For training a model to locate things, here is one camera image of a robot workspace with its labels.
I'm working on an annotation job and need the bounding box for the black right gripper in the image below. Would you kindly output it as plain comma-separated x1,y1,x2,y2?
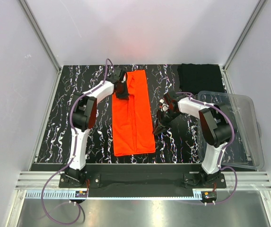
152,109,180,135

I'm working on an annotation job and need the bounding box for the orange t shirt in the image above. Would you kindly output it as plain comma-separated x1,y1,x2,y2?
112,70,156,157

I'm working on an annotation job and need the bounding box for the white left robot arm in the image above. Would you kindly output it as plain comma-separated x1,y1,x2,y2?
64,68,129,187

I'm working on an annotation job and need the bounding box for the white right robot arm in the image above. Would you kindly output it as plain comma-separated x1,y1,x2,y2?
153,91,235,188

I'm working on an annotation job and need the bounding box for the folded black t shirt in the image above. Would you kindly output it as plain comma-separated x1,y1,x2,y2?
177,64,225,95

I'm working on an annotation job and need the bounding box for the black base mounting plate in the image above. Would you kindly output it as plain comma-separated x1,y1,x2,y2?
31,164,217,195

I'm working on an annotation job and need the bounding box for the right orange connector block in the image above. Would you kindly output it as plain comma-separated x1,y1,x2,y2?
203,192,217,199

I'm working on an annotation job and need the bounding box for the orange connector block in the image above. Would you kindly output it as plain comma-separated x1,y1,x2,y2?
75,191,88,198
203,192,217,199

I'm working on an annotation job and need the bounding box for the clear plastic bin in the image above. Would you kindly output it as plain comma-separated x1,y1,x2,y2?
197,91,264,170

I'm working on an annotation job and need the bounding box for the left orange connector block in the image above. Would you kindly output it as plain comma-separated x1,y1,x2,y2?
75,191,88,198

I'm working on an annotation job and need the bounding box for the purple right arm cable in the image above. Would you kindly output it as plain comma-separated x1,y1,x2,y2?
175,91,239,205

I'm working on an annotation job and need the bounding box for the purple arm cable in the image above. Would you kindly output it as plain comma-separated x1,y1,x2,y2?
40,58,86,225
175,91,239,205

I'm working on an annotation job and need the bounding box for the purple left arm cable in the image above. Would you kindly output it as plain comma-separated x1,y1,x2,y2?
40,58,86,225

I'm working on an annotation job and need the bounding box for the slotted cable duct rail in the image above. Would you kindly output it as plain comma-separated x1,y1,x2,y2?
26,190,202,201

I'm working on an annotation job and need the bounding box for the left aluminium frame post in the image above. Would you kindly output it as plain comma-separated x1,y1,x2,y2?
18,0,61,72

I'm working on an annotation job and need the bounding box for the aluminium frame post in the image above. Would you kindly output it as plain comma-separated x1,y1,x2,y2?
18,0,61,72
223,0,267,70

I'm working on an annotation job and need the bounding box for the right aluminium frame post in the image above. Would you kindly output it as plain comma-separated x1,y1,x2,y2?
223,0,267,70

